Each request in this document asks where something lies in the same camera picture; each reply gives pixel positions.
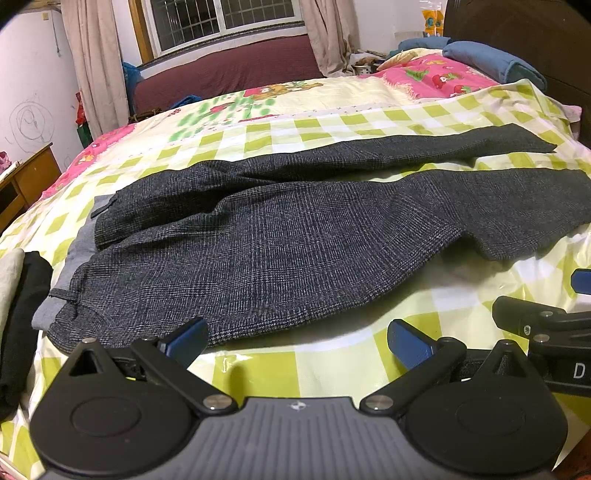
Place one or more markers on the beige curtain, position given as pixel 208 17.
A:
pixel 92 36
pixel 333 32

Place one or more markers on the black folded garment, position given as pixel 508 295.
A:
pixel 19 338

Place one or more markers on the orange cartoon bag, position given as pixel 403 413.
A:
pixel 433 22

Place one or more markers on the maroon sofa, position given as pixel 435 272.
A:
pixel 267 62

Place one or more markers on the blue folded cloth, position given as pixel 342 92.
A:
pixel 499 65

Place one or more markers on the pink cartoon blanket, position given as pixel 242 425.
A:
pixel 423 73

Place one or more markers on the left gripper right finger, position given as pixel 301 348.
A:
pixel 428 362

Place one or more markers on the dark wooden headboard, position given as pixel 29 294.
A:
pixel 553 36

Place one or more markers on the barred window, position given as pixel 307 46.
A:
pixel 174 25

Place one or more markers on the white folded garment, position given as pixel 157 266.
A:
pixel 11 265

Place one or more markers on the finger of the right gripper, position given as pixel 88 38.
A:
pixel 581 281

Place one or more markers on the wooden desk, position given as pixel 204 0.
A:
pixel 24 184

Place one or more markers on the green checkered bed sheet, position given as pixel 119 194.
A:
pixel 345 354

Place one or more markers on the dark grey plaid pants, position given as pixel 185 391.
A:
pixel 276 241

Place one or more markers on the left beige curtain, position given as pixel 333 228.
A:
pixel 92 36

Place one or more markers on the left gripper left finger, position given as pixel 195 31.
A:
pixel 166 361

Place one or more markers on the right beige curtain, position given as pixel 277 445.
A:
pixel 333 32

